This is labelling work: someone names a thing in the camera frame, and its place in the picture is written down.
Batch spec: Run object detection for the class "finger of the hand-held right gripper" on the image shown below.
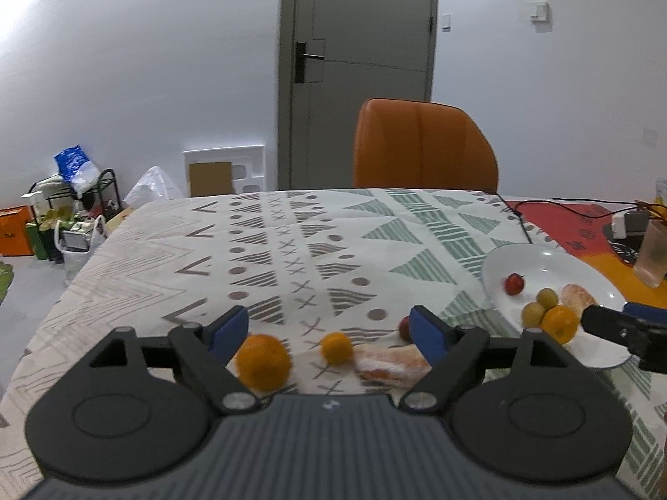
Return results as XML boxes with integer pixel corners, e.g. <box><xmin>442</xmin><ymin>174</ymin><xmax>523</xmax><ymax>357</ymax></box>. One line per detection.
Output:
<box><xmin>581</xmin><ymin>305</ymin><xmax>647</xmax><ymax>349</ymax></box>
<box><xmin>624</xmin><ymin>303</ymin><xmax>667</xmax><ymax>325</ymax></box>

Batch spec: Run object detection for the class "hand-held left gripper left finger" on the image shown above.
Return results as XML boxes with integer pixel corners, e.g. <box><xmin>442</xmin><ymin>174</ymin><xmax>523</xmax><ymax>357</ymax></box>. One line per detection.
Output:
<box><xmin>88</xmin><ymin>306</ymin><xmax>261</xmax><ymax>418</ymax></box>

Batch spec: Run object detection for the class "white charger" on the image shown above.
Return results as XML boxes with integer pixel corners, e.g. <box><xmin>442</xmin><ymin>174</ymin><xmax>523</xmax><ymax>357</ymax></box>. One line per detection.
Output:
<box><xmin>612</xmin><ymin>211</ymin><xmax>649</xmax><ymax>243</ymax></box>

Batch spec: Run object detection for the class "white trash bin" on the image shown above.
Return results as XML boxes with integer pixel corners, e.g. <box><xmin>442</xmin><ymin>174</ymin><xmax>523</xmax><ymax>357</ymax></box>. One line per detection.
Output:
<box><xmin>55</xmin><ymin>213</ymin><xmax>108</xmax><ymax>285</ymax></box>

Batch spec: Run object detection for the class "small orange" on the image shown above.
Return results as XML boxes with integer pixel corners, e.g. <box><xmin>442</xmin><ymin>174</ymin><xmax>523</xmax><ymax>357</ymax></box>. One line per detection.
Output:
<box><xmin>320</xmin><ymin>332</ymin><xmax>354</xmax><ymax>365</ymax></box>

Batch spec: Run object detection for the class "green bottle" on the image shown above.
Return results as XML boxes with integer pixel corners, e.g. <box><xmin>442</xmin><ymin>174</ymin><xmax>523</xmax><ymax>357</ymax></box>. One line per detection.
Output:
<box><xmin>26</xmin><ymin>219</ymin><xmax>53</xmax><ymax>261</ymax></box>

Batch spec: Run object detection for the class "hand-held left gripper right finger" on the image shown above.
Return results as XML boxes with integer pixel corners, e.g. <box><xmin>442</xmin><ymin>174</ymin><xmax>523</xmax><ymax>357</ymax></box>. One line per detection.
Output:
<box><xmin>399</xmin><ymin>305</ymin><xmax>571</xmax><ymax>412</ymax></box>

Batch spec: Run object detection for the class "black door handle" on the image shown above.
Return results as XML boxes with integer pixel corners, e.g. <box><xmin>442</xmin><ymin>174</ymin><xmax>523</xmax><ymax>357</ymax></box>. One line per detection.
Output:
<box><xmin>294</xmin><ymin>40</ymin><xmax>326</xmax><ymax>84</ymax></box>

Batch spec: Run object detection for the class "orange chair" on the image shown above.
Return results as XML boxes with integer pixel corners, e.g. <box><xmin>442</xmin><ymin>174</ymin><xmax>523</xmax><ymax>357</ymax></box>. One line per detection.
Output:
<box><xmin>353</xmin><ymin>98</ymin><xmax>498</xmax><ymax>191</ymax></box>

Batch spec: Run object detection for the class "grey door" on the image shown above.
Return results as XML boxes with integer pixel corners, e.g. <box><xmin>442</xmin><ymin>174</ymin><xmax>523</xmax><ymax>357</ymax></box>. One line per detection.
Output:
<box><xmin>276</xmin><ymin>0</ymin><xmax>439</xmax><ymax>191</ymax></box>

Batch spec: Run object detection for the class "orange box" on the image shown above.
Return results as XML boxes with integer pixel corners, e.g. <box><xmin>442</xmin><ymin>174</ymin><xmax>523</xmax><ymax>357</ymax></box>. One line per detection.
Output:
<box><xmin>0</xmin><ymin>205</ymin><xmax>35</xmax><ymax>257</ymax></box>

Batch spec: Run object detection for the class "clear plastic bag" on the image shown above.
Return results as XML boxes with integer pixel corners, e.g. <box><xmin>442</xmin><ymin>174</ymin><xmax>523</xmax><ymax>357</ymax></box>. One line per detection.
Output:
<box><xmin>124</xmin><ymin>165</ymin><xmax>183</xmax><ymax>209</ymax></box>

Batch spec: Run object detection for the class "colourful cartoon mat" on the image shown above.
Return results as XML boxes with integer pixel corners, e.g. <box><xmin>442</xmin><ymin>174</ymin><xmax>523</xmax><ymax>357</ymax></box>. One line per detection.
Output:
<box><xmin>516</xmin><ymin>198</ymin><xmax>667</xmax><ymax>313</ymax></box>

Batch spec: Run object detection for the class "black cable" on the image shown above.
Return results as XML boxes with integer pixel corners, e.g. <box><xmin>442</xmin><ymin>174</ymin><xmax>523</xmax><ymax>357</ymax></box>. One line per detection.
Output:
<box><xmin>492</xmin><ymin>192</ymin><xmax>652</xmax><ymax>245</ymax></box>

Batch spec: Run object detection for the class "bread piece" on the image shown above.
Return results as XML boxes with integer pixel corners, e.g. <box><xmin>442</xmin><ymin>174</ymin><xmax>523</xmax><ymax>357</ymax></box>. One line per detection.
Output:
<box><xmin>354</xmin><ymin>344</ymin><xmax>433</xmax><ymax>389</ymax></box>
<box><xmin>560</xmin><ymin>284</ymin><xmax>597</xmax><ymax>318</ymax></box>

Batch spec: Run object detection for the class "white foam packaging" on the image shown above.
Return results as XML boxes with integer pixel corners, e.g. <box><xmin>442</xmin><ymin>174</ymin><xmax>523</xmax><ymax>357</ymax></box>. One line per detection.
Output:
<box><xmin>182</xmin><ymin>146</ymin><xmax>268</xmax><ymax>198</ymax></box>

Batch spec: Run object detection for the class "black wire rack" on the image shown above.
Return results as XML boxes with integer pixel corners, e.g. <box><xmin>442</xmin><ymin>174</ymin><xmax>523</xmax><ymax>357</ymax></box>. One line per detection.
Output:
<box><xmin>28</xmin><ymin>168</ymin><xmax>123</xmax><ymax>225</ymax></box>

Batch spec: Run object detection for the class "translucent cup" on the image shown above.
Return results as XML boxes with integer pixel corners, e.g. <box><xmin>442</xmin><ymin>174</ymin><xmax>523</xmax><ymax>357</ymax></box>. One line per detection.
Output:
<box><xmin>634</xmin><ymin>219</ymin><xmax>667</xmax><ymax>288</ymax></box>

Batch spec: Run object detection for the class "white plate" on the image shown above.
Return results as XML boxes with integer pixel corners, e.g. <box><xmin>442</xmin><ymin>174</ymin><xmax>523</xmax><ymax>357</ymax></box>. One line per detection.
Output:
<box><xmin>480</xmin><ymin>244</ymin><xmax>634</xmax><ymax>370</ymax></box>

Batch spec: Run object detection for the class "blue and white bag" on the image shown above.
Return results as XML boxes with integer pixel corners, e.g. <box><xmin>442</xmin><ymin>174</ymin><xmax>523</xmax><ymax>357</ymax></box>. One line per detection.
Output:
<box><xmin>55</xmin><ymin>146</ymin><xmax>100</xmax><ymax>193</ymax></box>

